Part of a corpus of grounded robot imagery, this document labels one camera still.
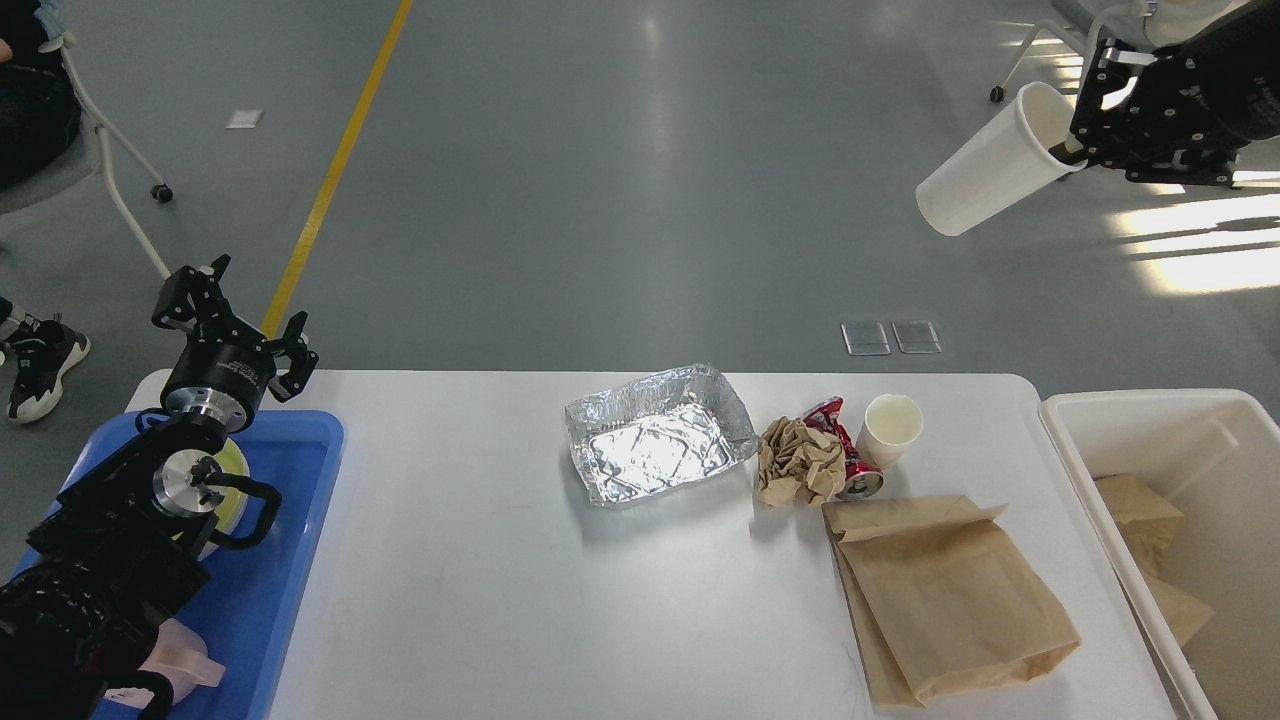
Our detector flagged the white office chair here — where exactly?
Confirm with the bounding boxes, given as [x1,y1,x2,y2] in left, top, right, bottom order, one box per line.
[989,1,1244,104]

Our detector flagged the white paper cup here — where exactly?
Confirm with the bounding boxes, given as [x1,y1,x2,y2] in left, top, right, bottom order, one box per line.
[855,395,924,470]
[915,82,1085,237]

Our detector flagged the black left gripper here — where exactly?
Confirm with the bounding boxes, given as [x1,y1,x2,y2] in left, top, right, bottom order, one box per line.
[151,254,319,419]

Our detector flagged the brown paper in bin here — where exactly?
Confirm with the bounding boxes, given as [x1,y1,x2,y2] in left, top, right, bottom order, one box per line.
[1146,575,1217,650]

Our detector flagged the yellow plastic plate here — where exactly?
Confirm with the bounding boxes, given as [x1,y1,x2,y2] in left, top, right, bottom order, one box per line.
[212,439,250,536]

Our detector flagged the white plastic bin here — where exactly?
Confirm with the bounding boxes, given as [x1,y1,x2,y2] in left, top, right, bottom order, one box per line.
[1039,389,1279,719]

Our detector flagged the black white sneaker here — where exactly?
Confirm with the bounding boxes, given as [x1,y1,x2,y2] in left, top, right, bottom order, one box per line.
[6,320,92,425]

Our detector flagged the pink mug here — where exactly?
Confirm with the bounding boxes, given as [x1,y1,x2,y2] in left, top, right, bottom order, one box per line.
[95,619,227,705]

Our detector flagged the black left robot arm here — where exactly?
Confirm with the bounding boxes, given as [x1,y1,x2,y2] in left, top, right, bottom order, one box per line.
[1,255,317,719]

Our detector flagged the crushed red can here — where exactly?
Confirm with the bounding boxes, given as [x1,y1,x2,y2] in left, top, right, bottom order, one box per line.
[801,396,884,501]

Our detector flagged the crumpled brown paper ball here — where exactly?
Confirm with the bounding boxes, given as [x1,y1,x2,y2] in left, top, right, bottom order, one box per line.
[756,416,849,507]

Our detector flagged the aluminium foil tray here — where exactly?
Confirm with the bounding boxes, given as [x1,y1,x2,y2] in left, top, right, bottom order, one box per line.
[564,364,759,509]

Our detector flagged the chair caster leg left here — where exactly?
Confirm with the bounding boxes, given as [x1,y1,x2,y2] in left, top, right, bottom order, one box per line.
[1,32,174,279]

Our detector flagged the brown paper bag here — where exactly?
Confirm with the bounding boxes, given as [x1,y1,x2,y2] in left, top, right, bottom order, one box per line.
[1094,474,1187,578]
[822,495,1082,708]

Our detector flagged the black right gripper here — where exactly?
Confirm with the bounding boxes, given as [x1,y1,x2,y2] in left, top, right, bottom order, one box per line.
[1065,5,1279,188]

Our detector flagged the seated person in black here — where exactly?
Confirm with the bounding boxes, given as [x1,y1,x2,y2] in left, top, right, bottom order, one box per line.
[1,1,81,188]

